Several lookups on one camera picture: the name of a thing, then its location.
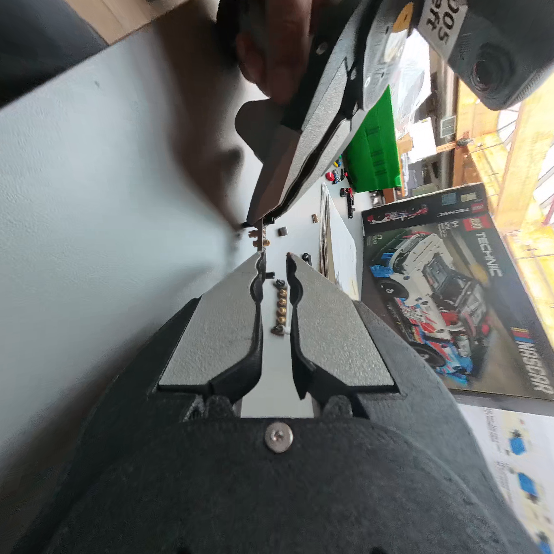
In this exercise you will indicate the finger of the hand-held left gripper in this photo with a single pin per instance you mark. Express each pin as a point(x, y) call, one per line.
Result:
point(290, 164)
point(318, 162)

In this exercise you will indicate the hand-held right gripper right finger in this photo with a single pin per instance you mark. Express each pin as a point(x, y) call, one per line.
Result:
point(337, 342)

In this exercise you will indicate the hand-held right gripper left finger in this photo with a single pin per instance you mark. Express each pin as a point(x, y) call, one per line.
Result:
point(212, 337)

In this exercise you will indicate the grey lego beam with pins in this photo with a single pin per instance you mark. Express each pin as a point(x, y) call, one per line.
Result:
point(261, 238)

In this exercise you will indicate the red lego piece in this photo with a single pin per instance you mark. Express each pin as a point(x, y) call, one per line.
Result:
point(331, 177)

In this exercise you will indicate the black car-printed lego box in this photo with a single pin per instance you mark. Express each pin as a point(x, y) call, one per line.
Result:
point(454, 281)

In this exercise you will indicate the person's left hand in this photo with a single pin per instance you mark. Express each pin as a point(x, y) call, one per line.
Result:
point(281, 52)

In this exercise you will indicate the green plastic bin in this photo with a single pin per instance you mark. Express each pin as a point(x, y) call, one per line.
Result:
point(372, 151)

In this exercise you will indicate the white printed paper sheet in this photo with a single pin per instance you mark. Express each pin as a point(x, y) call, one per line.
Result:
point(497, 454)

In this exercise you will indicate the wooden frame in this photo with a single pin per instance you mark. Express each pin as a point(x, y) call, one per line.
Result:
point(515, 181)

